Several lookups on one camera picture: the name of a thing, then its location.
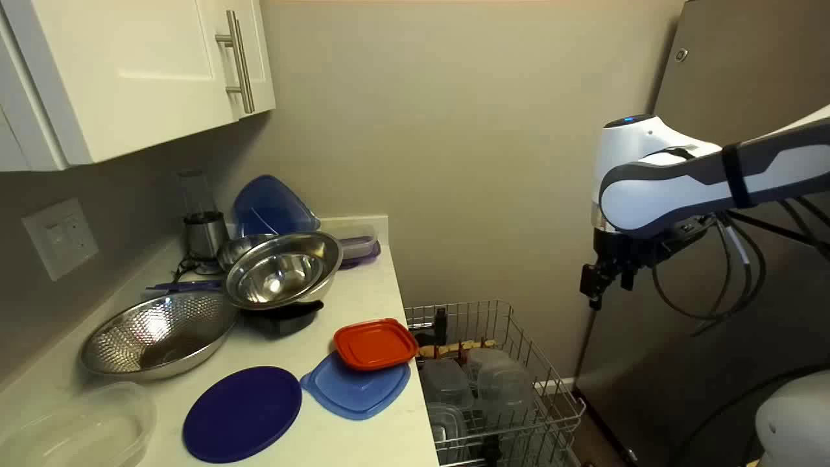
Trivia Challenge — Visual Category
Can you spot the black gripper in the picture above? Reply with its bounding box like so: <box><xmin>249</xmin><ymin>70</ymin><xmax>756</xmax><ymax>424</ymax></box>
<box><xmin>578</xmin><ymin>225</ymin><xmax>661</xmax><ymax>311</ymax></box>

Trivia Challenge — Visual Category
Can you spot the red square lid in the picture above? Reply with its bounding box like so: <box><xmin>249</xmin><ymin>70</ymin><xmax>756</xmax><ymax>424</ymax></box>
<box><xmin>328</xmin><ymin>316</ymin><xmax>419</xmax><ymax>377</ymax></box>

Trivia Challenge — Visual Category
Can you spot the silver cabinet handle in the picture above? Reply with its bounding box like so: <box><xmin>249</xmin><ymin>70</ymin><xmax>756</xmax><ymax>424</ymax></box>
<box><xmin>211</xmin><ymin>9</ymin><xmax>258</xmax><ymax>118</ymax></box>

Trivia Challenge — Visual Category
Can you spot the dark blue round lid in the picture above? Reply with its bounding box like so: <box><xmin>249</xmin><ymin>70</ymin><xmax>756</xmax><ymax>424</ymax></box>
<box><xmin>179</xmin><ymin>363</ymin><xmax>305</xmax><ymax>465</ymax></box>

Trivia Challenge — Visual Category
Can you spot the white wall cabinet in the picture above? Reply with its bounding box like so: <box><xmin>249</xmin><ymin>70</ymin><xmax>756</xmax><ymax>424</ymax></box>
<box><xmin>0</xmin><ymin>0</ymin><xmax>279</xmax><ymax>175</ymax></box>

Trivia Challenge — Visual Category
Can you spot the light blue square lid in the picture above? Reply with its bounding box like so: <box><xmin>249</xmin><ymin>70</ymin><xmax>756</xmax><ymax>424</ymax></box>
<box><xmin>297</xmin><ymin>350</ymin><xmax>411</xmax><ymax>424</ymax></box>

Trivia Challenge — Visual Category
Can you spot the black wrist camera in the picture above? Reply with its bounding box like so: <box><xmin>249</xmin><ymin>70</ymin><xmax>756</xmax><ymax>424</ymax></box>
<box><xmin>656</xmin><ymin>215</ymin><xmax>720</xmax><ymax>259</ymax></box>

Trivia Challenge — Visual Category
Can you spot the clear plastic container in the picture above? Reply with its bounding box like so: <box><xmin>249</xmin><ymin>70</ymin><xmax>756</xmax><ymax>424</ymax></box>
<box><xmin>418</xmin><ymin>356</ymin><xmax>473</xmax><ymax>408</ymax></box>
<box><xmin>424</xmin><ymin>399</ymin><xmax>473</xmax><ymax>447</ymax></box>

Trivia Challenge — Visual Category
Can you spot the wire dishwasher rack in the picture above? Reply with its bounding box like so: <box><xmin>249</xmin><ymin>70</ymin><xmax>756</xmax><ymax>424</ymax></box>
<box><xmin>405</xmin><ymin>298</ymin><xmax>589</xmax><ymax>467</ymax></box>

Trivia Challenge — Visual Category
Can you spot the container with purple lid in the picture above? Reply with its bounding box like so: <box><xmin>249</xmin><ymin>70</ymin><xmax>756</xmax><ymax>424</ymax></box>
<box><xmin>331</xmin><ymin>225</ymin><xmax>383</xmax><ymax>272</ymax></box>

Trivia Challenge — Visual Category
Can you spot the wooden utensil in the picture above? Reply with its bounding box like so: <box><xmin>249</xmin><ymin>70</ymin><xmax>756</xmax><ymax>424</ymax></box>
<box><xmin>415</xmin><ymin>338</ymin><xmax>501</xmax><ymax>363</ymax></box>

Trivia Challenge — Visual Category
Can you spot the grey refrigerator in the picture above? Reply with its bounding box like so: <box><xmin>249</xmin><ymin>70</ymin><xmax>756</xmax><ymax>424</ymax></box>
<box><xmin>572</xmin><ymin>0</ymin><xmax>830</xmax><ymax>467</ymax></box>

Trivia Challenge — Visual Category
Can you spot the large steel mixing bowl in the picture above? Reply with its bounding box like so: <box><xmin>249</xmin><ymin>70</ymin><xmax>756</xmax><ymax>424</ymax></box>
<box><xmin>78</xmin><ymin>289</ymin><xmax>239</xmax><ymax>385</ymax></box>

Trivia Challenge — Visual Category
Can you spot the blue plastic utensil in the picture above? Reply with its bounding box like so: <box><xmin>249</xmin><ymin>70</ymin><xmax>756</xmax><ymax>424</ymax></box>
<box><xmin>143</xmin><ymin>275</ymin><xmax>224</xmax><ymax>298</ymax></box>

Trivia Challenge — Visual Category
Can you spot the large blue plastic lid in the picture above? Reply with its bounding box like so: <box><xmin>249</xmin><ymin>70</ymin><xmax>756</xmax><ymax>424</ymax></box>
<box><xmin>230</xmin><ymin>175</ymin><xmax>320</xmax><ymax>242</ymax></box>

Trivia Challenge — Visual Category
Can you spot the shiny steel mixing bowl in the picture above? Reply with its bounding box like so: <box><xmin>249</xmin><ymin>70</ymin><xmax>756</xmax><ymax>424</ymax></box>
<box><xmin>222</xmin><ymin>228</ymin><xmax>344</xmax><ymax>314</ymax></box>

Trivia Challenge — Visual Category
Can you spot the glass jar steel base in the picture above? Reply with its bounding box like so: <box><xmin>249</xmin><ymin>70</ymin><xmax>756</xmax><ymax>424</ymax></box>
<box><xmin>176</xmin><ymin>166</ymin><xmax>230</xmax><ymax>262</ymax></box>

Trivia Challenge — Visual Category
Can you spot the white wall outlet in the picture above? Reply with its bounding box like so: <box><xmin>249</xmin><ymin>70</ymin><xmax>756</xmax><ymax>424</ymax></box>
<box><xmin>18</xmin><ymin>194</ymin><xmax>101</xmax><ymax>283</ymax></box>

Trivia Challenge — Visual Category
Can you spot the clear glass dish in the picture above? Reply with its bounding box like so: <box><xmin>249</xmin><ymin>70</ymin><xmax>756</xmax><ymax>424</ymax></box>
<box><xmin>0</xmin><ymin>382</ymin><xmax>158</xmax><ymax>467</ymax></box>

